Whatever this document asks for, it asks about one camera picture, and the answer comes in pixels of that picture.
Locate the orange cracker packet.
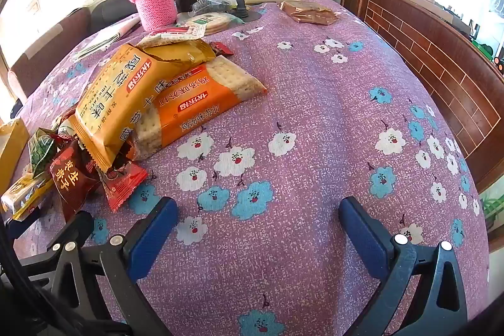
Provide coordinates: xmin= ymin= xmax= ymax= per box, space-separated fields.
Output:
xmin=132 ymin=56 xmax=269 ymax=160

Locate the brown armchair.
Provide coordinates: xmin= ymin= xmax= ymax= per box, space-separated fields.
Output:
xmin=8 ymin=7 xmax=92 ymax=104

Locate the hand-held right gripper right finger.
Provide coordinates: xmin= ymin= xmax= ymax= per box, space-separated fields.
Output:
xmin=339 ymin=196 xmax=470 ymax=336

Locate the small yellow picture packet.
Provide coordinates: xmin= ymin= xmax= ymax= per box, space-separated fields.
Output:
xmin=0 ymin=174 xmax=54 ymax=221

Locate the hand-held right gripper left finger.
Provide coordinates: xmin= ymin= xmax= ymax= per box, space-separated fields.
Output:
xmin=49 ymin=196 xmax=179 ymax=336

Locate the brown snack packet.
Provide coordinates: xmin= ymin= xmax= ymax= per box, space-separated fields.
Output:
xmin=278 ymin=0 xmax=340 ymax=26

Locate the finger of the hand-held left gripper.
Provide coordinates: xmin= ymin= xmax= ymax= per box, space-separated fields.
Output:
xmin=5 ymin=208 xmax=42 ymax=239
xmin=59 ymin=209 xmax=96 ymax=245

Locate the wooden partition cabinet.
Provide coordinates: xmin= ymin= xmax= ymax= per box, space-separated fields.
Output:
xmin=342 ymin=0 xmax=504 ymax=205

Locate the yellow cardboard box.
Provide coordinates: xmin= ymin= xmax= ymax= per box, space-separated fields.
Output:
xmin=0 ymin=117 xmax=31 ymax=196

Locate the dark red chestnut packet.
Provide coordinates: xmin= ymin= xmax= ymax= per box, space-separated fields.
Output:
xmin=48 ymin=144 xmax=100 ymax=223

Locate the large yellow cracker packet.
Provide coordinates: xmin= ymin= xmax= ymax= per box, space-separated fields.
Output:
xmin=74 ymin=43 xmax=168 ymax=172

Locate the folded newspaper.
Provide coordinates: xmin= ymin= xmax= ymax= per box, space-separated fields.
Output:
xmin=72 ymin=19 xmax=141 ymax=62

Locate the white red-label snack packet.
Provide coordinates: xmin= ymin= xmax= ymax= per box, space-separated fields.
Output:
xmin=135 ymin=25 xmax=206 ymax=50

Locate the round crackers clear packet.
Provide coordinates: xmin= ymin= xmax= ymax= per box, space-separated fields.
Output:
xmin=176 ymin=13 xmax=245 ymax=37

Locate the long red snack packet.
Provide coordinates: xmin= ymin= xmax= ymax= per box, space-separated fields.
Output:
xmin=98 ymin=160 xmax=149 ymax=213

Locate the green snack packet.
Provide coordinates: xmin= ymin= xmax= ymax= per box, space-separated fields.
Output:
xmin=29 ymin=127 xmax=60 ymax=180

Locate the small dark red packet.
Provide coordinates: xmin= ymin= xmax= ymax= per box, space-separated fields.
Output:
xmin=208 ymin=42 xmax=234 ymax=58

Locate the purple floral tablecloth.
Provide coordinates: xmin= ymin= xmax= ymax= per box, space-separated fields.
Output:
xmin=8 ymin=0 xmax=491 ymax=336

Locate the mustard yellow snack packet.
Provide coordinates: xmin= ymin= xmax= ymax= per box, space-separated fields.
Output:
xmin=142 ymin=39 xmax=217 ymax=66

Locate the green potted plant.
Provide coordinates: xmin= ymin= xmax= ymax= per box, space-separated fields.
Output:
xmin=480 ymin=193 xmax=504 ymax=231

